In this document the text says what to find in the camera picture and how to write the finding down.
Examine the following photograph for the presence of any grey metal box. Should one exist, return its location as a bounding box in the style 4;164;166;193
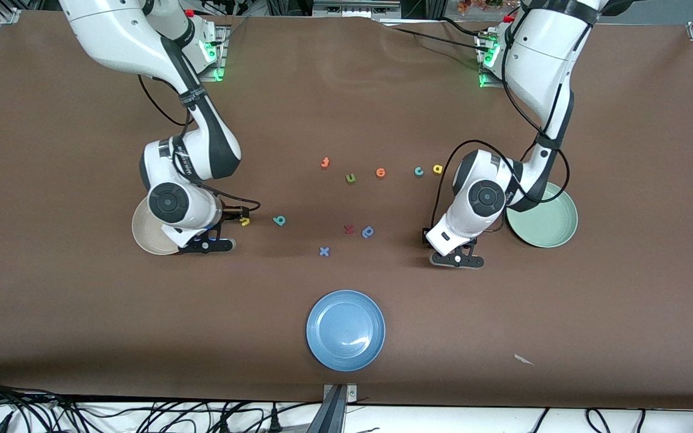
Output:
313;0;401;17

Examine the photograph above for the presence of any blue round plate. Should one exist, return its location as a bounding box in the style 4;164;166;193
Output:
306;290;386;372

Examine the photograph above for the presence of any green round plate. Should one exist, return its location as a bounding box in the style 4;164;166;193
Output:
506;182;579;248

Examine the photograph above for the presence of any aluminium camera mount pole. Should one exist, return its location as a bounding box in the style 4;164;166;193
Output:
307;384;359;433

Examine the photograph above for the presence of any brown table mat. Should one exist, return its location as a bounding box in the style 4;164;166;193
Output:
0;11;693;411

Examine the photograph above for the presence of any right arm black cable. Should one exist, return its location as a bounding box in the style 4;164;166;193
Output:
137;72;262;217

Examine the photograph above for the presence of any black cable on mat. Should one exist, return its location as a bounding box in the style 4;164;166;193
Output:
390;24;483;52

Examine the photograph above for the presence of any beige round plate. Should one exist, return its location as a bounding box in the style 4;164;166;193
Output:
132;194;186;256

